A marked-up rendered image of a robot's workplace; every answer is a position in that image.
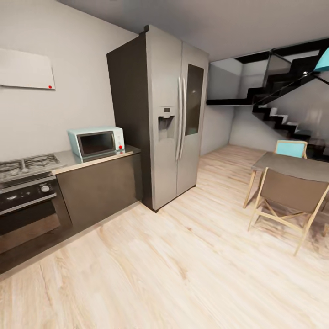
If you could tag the range hood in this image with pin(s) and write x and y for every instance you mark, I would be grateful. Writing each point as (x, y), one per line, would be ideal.
(25, 69)

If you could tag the fridge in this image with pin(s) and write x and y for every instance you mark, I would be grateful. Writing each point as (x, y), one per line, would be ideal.
(159, 86)

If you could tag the breakfast table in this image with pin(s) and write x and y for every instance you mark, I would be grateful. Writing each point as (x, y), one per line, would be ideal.
(308, 169)

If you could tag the burner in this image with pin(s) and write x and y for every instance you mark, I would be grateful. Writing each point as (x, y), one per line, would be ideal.
(25, 166)

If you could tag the microwave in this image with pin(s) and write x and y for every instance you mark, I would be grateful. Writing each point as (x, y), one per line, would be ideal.
(96, 143)

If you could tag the oven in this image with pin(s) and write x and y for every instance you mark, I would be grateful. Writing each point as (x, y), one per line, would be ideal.
(31, 213)

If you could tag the stairs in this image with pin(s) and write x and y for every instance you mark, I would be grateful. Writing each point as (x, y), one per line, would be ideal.
(285, 91)

